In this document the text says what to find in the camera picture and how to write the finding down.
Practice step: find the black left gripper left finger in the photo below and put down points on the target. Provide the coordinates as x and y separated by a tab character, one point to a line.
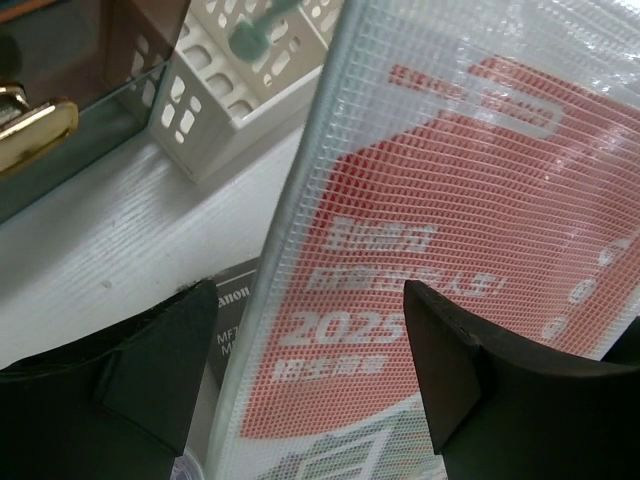
115	404

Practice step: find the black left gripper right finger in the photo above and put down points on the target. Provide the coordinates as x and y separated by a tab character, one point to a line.
500	406

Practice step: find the grey Canon setup guide booklet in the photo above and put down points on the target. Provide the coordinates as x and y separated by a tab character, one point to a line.
212	426

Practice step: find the clear mesh document pouch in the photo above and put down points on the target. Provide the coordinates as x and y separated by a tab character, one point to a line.
488	150

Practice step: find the teal desktop drawer cabinet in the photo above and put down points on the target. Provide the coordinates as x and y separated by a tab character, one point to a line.
78	79

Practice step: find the white perforated file organizer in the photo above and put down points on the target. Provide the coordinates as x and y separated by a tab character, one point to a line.
214	106

